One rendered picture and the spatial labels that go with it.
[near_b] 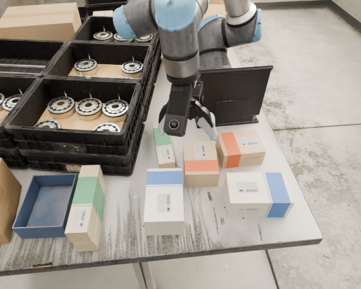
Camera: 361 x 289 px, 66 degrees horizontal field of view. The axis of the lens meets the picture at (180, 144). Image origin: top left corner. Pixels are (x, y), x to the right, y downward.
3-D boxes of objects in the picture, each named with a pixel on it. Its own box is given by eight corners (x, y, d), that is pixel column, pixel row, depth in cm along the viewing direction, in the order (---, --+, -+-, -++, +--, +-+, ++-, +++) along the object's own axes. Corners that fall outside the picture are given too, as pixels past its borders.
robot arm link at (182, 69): (195, 62, 54) (155, 61, 55) (196, 82, 57) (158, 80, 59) (201, 43, 58) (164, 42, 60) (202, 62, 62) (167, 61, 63)
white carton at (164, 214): (149, 183, 102) (146, 168, 95) (181, 183, 102) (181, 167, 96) (146, 235, 88) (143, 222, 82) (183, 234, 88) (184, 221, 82)
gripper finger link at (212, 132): (227, 124, 73) (205, 100, 69) (224, 140, 69) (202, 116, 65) (218, 128, 75) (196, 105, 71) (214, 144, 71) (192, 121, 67)
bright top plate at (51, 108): (78, 98, 112) (77, 97, 111) (69, 114, 105) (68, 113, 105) (54, 96, 113) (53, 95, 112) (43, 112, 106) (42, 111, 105)
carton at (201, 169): (183, 154, 112) (183, 141, 106) (212, 153, 112) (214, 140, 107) (184, 187, 101) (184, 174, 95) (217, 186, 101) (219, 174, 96)
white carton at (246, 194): (277, 187, 101) (284, 172, 94) (286, 217, 93) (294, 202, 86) (223, 187, 101) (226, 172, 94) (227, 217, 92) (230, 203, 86)
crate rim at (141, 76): (153, 49, 130) (152, 44, 128) (141, 86, 109) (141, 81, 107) (70, 46, 132) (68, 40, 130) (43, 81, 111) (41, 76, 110)
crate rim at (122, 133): (141, 86, 109) (141, 81, 107) (124, 140, 88) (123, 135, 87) (43, 81, 111) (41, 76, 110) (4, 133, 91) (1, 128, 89)
